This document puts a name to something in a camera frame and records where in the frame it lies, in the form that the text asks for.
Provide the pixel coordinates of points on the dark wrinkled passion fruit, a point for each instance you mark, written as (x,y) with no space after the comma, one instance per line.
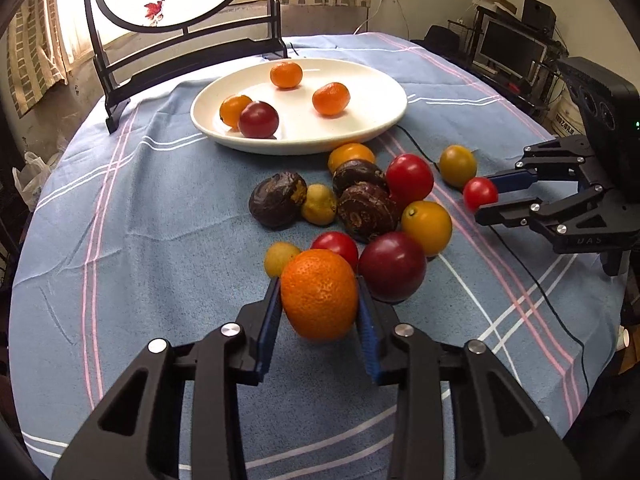
(367,212)
(359,175)
(276,201)

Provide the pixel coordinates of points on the black speaker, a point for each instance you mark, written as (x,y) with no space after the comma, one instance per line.
(539,12)

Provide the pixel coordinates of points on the yellow-green round fruit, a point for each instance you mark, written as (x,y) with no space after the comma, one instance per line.
(320,206)
(277,257)

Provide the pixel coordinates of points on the orange tangerine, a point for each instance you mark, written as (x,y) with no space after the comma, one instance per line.
(330,98)
(286,74)
(319,294)

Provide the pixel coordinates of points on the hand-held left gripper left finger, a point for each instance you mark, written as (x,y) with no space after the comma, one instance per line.
(270,330)

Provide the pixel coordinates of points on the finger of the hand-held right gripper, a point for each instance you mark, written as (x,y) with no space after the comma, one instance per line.
(510,180)
(505,214)

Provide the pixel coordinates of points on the computer monitor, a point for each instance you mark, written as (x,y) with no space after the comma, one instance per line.
(512,47)

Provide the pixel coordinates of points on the white plastic bag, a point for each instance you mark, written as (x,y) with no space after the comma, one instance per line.
(35,180)

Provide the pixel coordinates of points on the white plate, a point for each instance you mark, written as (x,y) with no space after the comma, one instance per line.
(300,130)

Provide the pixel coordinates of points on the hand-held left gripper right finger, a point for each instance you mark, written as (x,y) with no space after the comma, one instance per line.
(367,330)

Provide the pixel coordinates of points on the black hat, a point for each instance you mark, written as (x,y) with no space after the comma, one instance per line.
(442,40)

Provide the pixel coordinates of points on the black computer rack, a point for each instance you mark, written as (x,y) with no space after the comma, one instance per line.
(555,67)

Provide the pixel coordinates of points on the dark red plum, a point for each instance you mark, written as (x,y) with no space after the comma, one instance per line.
(391,266)
(258,119)

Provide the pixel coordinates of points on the blue striped tablecloth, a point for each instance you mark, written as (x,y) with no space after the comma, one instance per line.
(165,240)

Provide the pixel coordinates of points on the white bucket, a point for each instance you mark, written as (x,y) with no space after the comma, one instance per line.
(565,117)

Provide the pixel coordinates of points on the cardboard box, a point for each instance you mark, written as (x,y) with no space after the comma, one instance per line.
(497,1)

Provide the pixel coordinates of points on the red cherry tomato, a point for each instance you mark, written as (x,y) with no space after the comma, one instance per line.
(477,192)
(410,177)
(336,245)

